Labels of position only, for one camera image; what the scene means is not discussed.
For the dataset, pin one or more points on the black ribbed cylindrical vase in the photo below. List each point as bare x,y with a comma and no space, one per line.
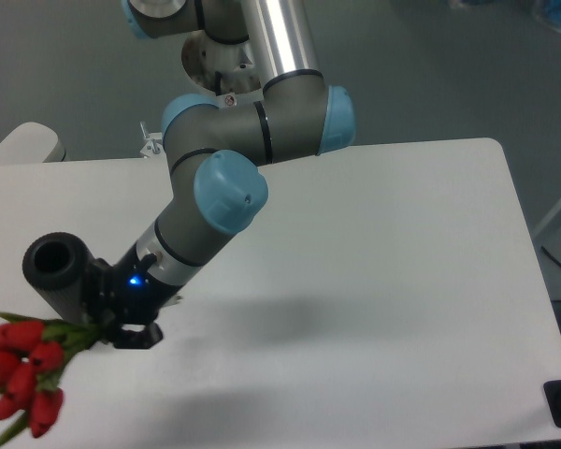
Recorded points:
55,266

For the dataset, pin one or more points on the red tulip bouquet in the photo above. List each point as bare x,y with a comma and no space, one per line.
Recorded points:
34,354

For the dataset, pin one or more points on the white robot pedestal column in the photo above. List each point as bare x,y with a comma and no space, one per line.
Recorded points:
226,72

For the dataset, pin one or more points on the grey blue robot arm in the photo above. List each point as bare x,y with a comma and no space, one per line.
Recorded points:
214,152

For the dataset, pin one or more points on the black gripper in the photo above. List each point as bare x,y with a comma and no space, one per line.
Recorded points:
128,292

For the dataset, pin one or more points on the white chair armrest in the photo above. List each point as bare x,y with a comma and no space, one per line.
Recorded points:
31,143

